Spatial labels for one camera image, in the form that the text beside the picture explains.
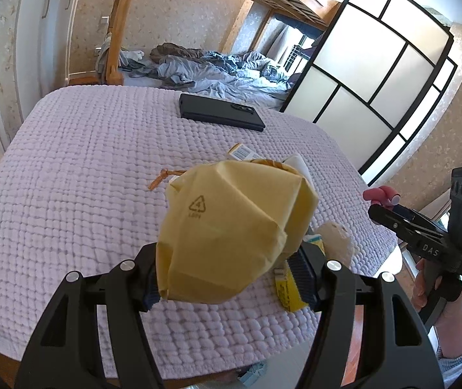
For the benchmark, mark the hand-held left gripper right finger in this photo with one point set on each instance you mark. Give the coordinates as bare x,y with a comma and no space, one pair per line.
302,275

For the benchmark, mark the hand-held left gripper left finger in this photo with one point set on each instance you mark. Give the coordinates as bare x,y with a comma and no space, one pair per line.
149,294

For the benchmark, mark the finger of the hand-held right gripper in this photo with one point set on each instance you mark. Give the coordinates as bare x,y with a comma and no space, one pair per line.
404,211
389,219

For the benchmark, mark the yellow snack packet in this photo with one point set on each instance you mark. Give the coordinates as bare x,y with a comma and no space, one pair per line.
289,295

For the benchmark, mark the white tissue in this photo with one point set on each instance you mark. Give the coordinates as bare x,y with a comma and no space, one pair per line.
336,241

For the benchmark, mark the yellow paper bag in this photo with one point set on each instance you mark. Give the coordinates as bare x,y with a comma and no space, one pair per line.
223,227

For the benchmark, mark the white paper scrap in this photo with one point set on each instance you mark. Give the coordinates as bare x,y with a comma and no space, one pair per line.
298,166

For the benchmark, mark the barcode wrapper piece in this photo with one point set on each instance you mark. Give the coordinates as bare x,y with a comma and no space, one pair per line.
241,153

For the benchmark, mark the person's right hand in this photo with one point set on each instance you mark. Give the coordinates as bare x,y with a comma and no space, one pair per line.
422,287

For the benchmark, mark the light blue object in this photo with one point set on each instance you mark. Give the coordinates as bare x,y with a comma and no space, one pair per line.
253,375

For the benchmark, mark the lilac quilted blanket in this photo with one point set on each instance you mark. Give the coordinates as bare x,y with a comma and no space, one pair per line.
93,170

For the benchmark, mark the black framed room divider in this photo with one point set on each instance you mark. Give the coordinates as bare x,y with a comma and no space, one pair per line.
356,48

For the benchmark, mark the black smartphone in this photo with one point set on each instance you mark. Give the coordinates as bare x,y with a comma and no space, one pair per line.
219,111

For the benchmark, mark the blue-grey duvet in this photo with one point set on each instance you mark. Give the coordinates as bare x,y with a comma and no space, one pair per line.
223,73

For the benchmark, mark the grey hanging cloth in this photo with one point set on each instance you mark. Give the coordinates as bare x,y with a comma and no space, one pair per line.
103,58

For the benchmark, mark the brown garment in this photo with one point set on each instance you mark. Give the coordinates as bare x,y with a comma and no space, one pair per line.
174,52

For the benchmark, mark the white wardrobe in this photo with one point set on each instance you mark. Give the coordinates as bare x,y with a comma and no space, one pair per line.
40,48

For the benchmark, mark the wooden bunk bed frame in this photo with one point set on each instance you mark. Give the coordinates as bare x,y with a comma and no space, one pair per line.
117,28

